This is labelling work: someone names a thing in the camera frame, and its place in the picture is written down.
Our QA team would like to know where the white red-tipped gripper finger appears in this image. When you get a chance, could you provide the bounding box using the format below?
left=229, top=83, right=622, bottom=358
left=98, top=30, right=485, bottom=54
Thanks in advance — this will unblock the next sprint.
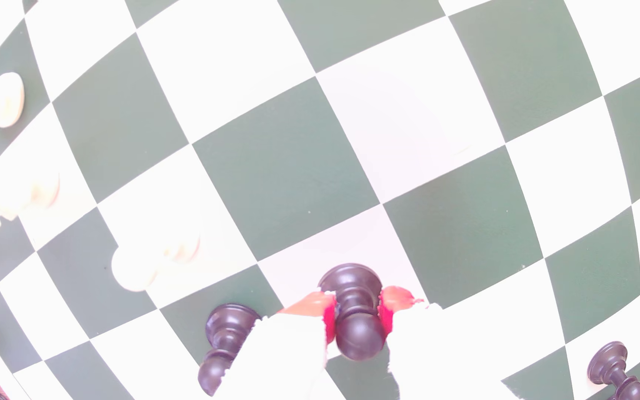
left=214, top=291, right=337, bottom=400
left=379, top=286, right=509, bottom=400

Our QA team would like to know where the green and white chess mat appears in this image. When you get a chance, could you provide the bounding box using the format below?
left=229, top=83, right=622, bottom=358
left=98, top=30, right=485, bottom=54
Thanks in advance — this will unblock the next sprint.
left=0, top=0, right=640, bottom=400

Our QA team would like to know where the white chess rook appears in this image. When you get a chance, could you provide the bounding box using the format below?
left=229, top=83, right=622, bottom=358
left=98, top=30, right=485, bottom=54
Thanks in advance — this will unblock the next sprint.
left=0, top=171, right=61, bottom=238

